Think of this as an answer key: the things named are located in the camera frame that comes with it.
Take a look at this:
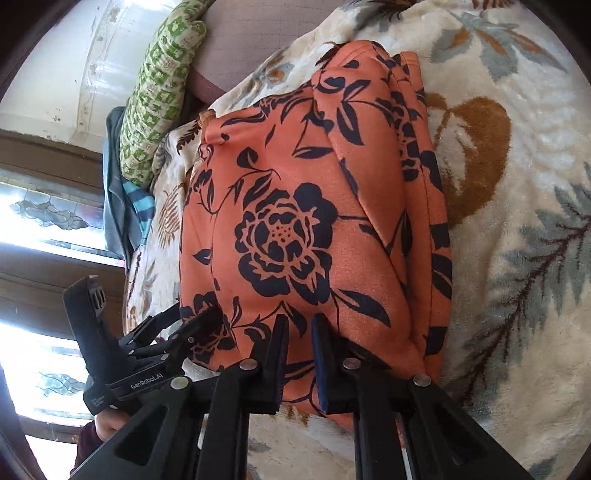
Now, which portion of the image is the cream leaf printed blanket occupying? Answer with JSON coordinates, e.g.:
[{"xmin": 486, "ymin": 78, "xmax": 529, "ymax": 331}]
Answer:
[{"xmin": 124, "ymin": 0, "xmax": 591, "ymax": 480}]

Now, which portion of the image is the green patterned pillow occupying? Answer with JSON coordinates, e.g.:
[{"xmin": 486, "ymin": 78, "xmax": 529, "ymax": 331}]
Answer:
[{"xmin": 119, "ymin": 0, "xmax": 218, "ymax": 190}]

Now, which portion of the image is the wooden stained glass window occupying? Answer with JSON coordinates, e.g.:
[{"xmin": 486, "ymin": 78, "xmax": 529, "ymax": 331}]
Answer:
[{"xmin": 0, "ymin": 129, "xmax": 127, "ymax": 480}]

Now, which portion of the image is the teal striped cloth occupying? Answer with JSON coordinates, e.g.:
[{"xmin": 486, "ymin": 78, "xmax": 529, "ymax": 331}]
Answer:
[{"xmin": 122, "ymin": 182, "xmax": 155, "ymax": 245}]

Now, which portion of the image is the orange floral garment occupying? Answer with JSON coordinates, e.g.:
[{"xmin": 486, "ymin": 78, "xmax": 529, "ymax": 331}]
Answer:
[{"xmin": 178, "ymin": 41, "xmax": 453, "ymax": 430}]

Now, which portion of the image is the person's left hand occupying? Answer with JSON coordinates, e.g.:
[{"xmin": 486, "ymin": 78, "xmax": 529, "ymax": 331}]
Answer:
[{"xmin": 95, "ymin": 408, "xmax": 132, "ymax": 441}]

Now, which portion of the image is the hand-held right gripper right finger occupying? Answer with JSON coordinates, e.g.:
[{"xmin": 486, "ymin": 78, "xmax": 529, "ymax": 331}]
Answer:
[{"xmin": 311, "ymin": 316, "xmax": 536, "ymax": 480}]

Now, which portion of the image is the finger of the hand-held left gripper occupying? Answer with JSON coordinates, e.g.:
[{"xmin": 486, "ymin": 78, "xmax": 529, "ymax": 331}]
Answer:
[
  {"xmin": 131, "ymin": 305, "xmax": 223, "ymax": 370},
  {"xmin": 117, "ymin": 302, "xmax": 183, "ymax": 352}
]

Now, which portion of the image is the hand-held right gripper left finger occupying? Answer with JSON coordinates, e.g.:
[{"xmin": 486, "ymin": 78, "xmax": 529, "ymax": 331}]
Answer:
[{"xmin": 69, "ymin": 316, "xmax": 289, "ymax": 480}]

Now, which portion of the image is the blue grey cloth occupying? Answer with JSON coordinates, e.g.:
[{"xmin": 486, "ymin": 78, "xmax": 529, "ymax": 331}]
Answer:
[{"xmin": 102, "ymin": 107, "xmax": 139, "ymax": 259}]

